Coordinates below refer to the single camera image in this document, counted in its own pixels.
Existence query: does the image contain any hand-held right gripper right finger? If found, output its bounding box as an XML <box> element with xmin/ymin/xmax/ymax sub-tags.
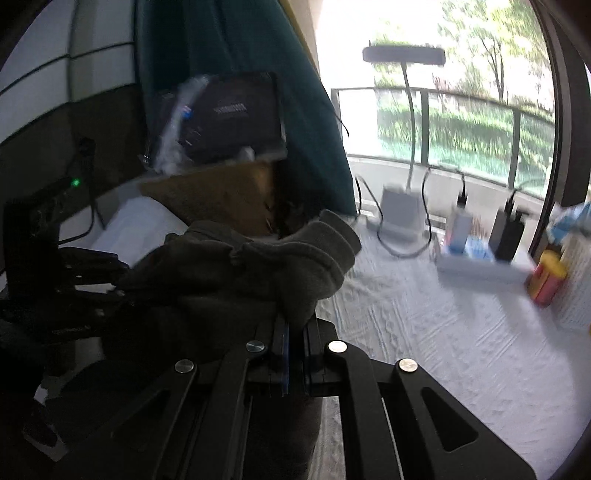
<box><xmin>302</xmin><ymin>318</ymin><xmax>539</xmax><ymax>480</ymax></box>

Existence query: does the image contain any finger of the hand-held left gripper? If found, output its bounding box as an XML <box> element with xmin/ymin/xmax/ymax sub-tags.
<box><xmin>0</xmin><ymin>291</ymin><xmax>134</xmax><ymax>344</ymax></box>
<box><xmin>58</xmin><ymin>247</ymin><xmax>131</xmax><ymax>289</ymax></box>

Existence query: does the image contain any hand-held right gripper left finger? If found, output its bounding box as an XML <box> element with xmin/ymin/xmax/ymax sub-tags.
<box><xmin>69</xmin><ymin>314</ymin><xmax>291</xmax><ymax>480</ymax></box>

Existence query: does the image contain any olive green t-shirt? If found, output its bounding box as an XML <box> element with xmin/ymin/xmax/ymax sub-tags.
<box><xmin>44</xmin><ymin>209</ymin><xmax>363</xmax><ymax>480</ymax></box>

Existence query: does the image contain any cardboard box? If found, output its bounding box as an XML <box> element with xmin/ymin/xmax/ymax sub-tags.
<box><xmin>139</xmin><ymin>157</ymin><xmax>282</xmax><ymax>238</ymax></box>

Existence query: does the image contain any white desk lamp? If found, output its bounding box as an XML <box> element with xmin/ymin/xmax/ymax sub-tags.
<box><xmin>362</xmin><ymin>45</ymin><xmax>446</xmax><ymax>241</ymax></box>

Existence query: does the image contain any white charger block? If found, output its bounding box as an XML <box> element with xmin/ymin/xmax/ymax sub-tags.
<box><xmin>445</xmin><ymin>205</ymin><xmax>474</xmax><ymax>254</ymax></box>

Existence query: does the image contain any blue packet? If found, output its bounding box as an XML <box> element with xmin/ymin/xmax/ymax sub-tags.
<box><xmin>464</xmin><ymin>235</ymin><xmax>497</xmax><ymax>261</ymax></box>

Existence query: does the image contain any black box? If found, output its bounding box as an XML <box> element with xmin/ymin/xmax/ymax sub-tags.
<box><xmin>154</xmin><ymin>71</ymin><xmax>288</xmax><ymax>162</ymax></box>

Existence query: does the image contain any black charger block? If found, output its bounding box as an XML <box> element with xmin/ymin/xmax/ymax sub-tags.
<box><xmin>488</xmin><ymin>203</ymin><xmax>532</xmax><ymax>261</ymax></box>

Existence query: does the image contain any red jar yellow lid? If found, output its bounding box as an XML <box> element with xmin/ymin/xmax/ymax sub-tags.
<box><xmin>527</xmin><ymin>250</ymin><xmax>568</xmax><ymax>306</ymax></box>

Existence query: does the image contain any teal curtain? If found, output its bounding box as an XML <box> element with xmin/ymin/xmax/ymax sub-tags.
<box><xmin>134</xmin><ymin>0</ymin><xmax>358</xmax><ymax>217</ymax></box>

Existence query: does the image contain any white perforated basket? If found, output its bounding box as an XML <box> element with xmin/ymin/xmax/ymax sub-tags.
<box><xmin>556</xmin><ymin>231</ymin><xmax>591</xmax><ymax>330</ymax></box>

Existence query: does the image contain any blue and white cloth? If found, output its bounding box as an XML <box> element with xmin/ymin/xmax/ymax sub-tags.
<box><xmin>547</xmin><ymin>200</ymin><xmax>591</xmax><ymax>245</ymax></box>

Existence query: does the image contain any black lamp cable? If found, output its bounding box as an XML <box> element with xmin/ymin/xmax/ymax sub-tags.
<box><xmin>353</xmin><ymin>173</ymin><xmax>432</xmax><ymax>258</ymax></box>

